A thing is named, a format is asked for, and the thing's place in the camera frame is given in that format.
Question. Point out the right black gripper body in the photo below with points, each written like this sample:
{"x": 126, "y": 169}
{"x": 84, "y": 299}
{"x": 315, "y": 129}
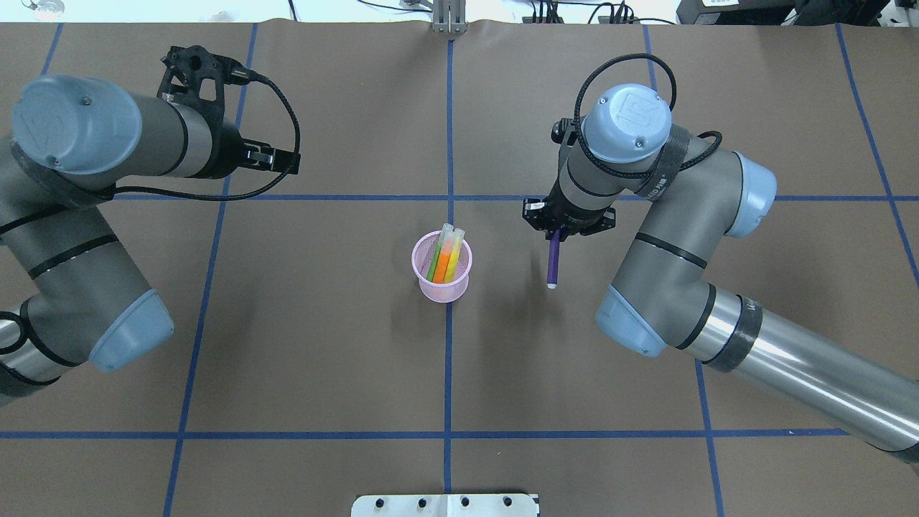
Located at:
{"x": 572, "y": 220}

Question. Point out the green highlighter pen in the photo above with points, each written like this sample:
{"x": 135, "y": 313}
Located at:
{"x": 434, "y": 263}

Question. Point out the yellow highlighter pen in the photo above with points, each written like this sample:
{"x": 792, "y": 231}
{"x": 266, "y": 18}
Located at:
{"x": 455, "y": 248}

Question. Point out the pink mesh pen holder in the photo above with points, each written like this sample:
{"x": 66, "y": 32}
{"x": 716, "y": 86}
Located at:
{"x": 421, "y": 256}

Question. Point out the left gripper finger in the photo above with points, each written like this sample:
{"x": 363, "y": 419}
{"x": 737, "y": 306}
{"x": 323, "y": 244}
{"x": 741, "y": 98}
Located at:
{"x": 264, "y": 157}

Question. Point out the black box with label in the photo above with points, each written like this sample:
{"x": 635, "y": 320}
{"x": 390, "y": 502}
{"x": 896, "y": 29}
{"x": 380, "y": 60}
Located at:
{"x": 766, "y": 13}

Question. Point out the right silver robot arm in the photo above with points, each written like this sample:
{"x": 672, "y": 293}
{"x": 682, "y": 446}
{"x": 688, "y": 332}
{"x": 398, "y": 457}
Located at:
{"x": 700, "y": 194}

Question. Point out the purple marker pen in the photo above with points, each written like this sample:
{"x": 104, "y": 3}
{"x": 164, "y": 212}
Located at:
{"x": 554, "y": 259}

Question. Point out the aluminium frame post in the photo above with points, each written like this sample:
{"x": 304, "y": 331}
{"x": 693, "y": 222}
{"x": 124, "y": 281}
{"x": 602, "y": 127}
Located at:
{"x": 448, "y": 17}

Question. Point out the orange highlighter pen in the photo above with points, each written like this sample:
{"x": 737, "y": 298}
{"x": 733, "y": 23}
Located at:
{"x": 440, "y": 272}

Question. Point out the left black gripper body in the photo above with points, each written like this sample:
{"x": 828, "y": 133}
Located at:
{"x": 225, "y": 150}

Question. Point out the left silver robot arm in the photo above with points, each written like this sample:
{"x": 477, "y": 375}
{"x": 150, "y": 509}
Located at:
{"x": 74, "y": 144}

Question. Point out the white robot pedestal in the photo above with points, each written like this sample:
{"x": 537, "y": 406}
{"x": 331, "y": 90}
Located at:
{"x": 468, "y": 504}

